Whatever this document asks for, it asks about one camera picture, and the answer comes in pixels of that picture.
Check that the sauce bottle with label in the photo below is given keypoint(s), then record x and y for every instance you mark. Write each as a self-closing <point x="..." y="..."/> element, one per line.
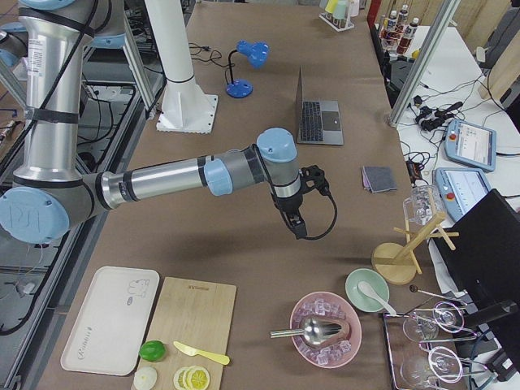
<point x="410" y="31"/>

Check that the green lime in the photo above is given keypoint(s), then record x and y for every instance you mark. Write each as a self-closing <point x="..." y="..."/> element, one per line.
<point x="152" y="351"/>

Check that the white ceramic spoon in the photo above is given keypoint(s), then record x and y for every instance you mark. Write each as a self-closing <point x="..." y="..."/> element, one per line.
<point x="365" y="288"/>

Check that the blue teach pendant lower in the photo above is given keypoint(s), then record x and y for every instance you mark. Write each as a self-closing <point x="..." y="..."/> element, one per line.
<point x="460" y="189"/>

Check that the mint green cup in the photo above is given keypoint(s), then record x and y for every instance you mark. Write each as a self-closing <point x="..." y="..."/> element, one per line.
<point x="341" y="10"/>

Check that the wine glass lower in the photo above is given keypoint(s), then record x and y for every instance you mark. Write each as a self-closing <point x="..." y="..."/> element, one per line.
<point x="435" y="370"/>

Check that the folded grey cloth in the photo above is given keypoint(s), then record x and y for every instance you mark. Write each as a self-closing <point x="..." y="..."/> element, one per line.
<point x="378" y="179"/>

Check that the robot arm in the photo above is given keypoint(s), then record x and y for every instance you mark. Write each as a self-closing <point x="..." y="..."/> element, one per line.
<point x="49" y="196"/>

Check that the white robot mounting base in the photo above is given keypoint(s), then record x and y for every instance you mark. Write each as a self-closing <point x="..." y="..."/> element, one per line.
<point x="185" y="107"/>

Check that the blue teach pendant upper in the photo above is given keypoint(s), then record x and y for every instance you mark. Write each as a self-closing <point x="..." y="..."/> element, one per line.
<point x="471" y="145"/>

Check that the blue desk lamp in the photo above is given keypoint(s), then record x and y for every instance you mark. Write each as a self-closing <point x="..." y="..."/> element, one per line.
<point x="256" y="54"/>

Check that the yellow cup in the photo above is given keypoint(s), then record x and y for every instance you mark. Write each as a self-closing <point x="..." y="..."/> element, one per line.
<point x="331" y="6"/>

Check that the aluminium frame post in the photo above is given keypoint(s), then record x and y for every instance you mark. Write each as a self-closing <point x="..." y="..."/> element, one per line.
<point x="428" y="48"/>

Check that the pink bowl with ice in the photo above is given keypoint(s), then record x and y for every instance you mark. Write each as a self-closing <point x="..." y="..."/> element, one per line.
<point x="337" y="309"/>

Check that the wine glass upper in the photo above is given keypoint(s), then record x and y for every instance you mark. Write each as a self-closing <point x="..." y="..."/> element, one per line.
<point x="425" y="324"/>

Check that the mint green bowl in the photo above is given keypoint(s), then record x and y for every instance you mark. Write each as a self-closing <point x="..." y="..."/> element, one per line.
<point x="357" y="298"/>

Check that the blue teach pendant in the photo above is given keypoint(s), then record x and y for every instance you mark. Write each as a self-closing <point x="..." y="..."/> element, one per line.
<point x="460" y="189"/>
<point x="471" y="145"/>

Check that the wooden cup tree stand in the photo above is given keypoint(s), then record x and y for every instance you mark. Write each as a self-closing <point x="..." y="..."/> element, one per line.
<point x="397" y="263"/>

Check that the white wire cup rack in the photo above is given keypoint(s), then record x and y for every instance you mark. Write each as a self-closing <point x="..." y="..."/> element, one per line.
<point x="339" y="25"/>

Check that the wine glass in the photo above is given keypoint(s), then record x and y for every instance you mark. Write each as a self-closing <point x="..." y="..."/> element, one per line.
<point x="425" y="324"/>
<point x="435" y="370"/>

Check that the white onion half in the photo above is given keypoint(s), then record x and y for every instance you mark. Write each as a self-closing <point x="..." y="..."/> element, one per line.
<point x="145" y="378"/>

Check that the sliced lemon pieces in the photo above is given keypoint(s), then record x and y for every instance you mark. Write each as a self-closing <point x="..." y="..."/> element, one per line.
<point x="191" y="378"/>

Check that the clear glass mug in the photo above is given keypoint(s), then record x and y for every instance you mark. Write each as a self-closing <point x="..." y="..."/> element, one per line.
<point x="424" y="202"/>

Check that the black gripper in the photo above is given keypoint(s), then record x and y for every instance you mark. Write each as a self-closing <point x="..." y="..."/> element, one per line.
<point x="289" y="204"/>

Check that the metal ice scoop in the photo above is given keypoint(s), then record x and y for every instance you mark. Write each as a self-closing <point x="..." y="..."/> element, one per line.
<point x="314" y="330"/>

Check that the yellow plastic knife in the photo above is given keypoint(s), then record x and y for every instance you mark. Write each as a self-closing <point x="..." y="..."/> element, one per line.
<point x="192" y="352"/>

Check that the black wire glass rack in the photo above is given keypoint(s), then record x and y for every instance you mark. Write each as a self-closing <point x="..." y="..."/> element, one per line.
<point x="399" y="348"/>

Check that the wooden cutting board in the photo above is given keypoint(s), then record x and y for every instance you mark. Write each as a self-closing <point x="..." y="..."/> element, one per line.
<point x="195" y="313"/>

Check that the copper wire bottle rack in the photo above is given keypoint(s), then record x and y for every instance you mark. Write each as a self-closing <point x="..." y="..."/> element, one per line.
<point x="393" y="41"/>

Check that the white plastic tray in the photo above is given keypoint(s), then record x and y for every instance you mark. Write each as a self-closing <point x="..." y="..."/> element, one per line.
<point x="111" y="323"/>

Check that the grey laptop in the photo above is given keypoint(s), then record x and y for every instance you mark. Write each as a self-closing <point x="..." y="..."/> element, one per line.
<point x="318" y="122"/>

